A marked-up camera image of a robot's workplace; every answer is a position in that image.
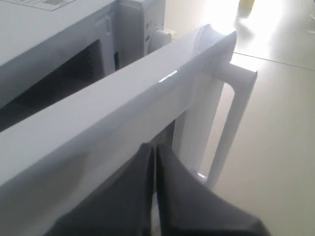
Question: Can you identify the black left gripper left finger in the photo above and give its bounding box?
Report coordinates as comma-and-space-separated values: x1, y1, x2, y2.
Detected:
46, 143, 155, 236

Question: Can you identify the white upper control knob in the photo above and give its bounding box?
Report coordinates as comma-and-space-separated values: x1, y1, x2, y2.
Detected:
148, 29, 172, 54

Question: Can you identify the white microwave oven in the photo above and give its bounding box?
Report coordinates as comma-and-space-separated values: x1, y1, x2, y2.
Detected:
0, 0, 166, 130

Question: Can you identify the white microwave door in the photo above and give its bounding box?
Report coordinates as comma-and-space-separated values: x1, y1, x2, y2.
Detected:
0, 25, 257, 236

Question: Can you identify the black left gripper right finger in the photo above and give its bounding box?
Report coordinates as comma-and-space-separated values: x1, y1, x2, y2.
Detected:
156, 144, 270, 236

